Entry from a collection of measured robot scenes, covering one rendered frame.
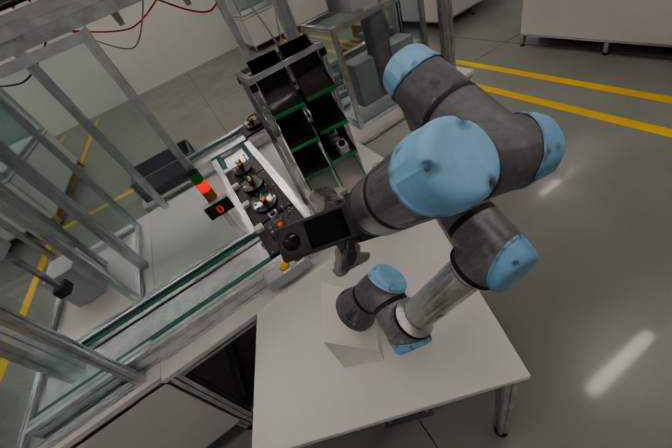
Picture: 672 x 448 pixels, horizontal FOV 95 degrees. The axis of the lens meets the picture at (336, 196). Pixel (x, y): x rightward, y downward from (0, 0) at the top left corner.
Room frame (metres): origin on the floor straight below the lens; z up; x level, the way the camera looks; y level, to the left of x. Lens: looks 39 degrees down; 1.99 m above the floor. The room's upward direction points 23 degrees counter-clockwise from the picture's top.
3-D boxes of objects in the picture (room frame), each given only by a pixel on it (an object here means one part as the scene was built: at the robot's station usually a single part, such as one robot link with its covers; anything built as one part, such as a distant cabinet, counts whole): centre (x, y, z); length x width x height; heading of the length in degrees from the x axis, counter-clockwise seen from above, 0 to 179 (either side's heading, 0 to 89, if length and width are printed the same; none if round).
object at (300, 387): (0.64, 0.10, 0.84); 0.90 x 0.70 x 0.03; 84
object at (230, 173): (1.89, 0.51, 1.01); 0.24 x 0.24 x 0.13; 15
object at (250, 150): (1.64, 0.44, 0.91); 1.24 x 0.33 x 0.10; 15
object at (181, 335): (0.95, 0.54, 0.91); 0.89 x 0.06 x 0.11; 105
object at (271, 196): (1.42, 0.38, 1.01); 0.24 x 0.24 x 0.13; 15
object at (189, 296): (1.11, 0.61, 0.91); 0.84 x 0.28 x 0.10; 105
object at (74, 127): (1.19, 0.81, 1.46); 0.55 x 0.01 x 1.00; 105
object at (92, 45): (1.26, 0.53, 1.46); 0.03 x 0.03 x 1.00; 15
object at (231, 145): (2.64, -0.12, 0.92); 2.35 x 0.41 x 0.12; 105
